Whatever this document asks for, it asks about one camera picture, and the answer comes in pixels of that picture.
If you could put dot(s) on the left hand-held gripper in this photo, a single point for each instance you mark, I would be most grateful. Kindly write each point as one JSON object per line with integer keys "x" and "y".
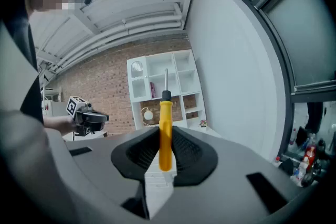
{"x": 78, "y": 112}

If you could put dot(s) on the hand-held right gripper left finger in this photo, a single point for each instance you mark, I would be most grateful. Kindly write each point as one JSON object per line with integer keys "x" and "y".
{"x": 131, "y": 157}

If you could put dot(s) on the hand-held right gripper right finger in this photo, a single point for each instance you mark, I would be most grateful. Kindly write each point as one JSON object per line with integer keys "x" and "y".
{"x": 199, "y": 160}

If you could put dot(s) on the person's left forearm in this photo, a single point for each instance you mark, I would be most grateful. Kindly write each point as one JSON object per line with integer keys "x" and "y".
{"x": 57, "y": 124}

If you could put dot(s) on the small potted pink flowers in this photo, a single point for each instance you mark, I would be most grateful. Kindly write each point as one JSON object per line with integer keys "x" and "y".
{"x": 202, "y": 123}

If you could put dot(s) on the purple books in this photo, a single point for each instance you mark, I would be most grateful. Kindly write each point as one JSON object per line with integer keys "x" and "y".
{"x": 152, "y": 90}

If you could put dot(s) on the white shelf unit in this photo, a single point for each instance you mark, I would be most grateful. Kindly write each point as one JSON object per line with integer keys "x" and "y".
{"x": 162, "y": 65}

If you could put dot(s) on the group of drink bottles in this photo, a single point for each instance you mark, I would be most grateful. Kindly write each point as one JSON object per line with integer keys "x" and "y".
{"x": 309, "y": 157}

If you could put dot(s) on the dark framed glass window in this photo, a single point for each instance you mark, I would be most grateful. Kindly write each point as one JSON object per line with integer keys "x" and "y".
{"x": 302, "y": 34}

